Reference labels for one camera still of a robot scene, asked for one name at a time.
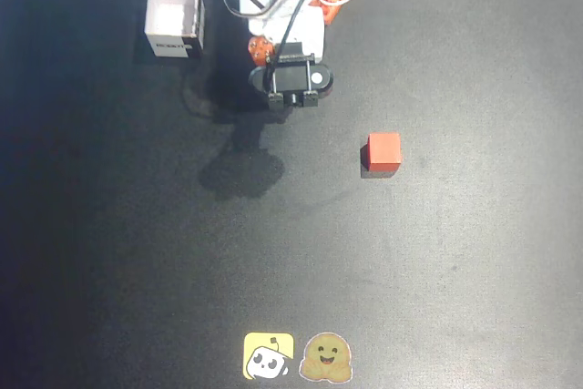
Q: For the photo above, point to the white cardboard box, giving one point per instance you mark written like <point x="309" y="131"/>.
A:
<point x="175" y="15"/>

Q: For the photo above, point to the yellow robot face sticker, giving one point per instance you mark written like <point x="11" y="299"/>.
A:
<point x="268" y="356"/>

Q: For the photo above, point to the red cube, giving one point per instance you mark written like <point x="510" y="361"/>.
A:
<point x="384" y="150"/>

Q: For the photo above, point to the black table mat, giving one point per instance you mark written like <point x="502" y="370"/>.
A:
<point x="182" y="248"/>

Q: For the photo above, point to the black webcam on gripper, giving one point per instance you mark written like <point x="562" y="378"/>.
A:
<point x="293" y="78"/>

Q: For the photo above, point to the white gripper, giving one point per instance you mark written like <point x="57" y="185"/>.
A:
<point x="260" y="50"/>

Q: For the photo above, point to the hugging face emoji sticker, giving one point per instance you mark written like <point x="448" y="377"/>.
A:
<point x="326" y="358"/>

